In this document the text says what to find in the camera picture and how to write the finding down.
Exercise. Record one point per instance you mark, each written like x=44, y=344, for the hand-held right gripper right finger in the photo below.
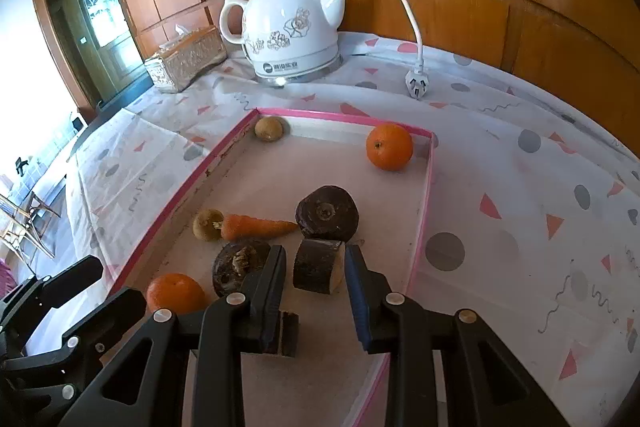
x=352, y=297

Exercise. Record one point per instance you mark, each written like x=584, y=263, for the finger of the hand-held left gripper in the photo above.
x=75, y=274
x=115, y=312

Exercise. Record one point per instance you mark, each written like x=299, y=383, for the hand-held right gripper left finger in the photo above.
x=279, y=292

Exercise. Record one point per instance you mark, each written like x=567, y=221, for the cut sugarcane piece pale face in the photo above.
x=315, y=269

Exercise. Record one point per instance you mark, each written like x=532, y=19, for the small dark sugarcane piece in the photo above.
x=290, y=334

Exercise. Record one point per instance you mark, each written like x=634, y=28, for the dark water chestnut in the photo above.
x=237, y=264
x=327, y=213

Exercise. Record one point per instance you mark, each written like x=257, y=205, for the small tangerine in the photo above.
x=175, y=293

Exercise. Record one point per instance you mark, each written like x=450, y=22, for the small carrot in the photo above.
x=250, y=227

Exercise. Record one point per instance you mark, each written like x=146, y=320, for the round brown fruit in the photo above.
x=270, y=129
x=206, y=224

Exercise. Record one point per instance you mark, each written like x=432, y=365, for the pink-rimmed shallow tray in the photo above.
x=320, y=167

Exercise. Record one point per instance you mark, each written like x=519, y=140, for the large orange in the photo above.
x=389, y=147

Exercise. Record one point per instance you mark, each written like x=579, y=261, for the wooden chair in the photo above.
x=30, y=217

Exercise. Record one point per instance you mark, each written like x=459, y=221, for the white patterned tablecloth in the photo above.
x=500, y=157

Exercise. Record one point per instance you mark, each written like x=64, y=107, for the silver patterned tissue box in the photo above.
x=185, y=59

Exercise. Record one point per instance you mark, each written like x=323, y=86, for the wooden glass door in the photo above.
x=85, y=32

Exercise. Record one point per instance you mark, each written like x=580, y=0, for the white ceramic electric kettle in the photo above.
x=290, y=32

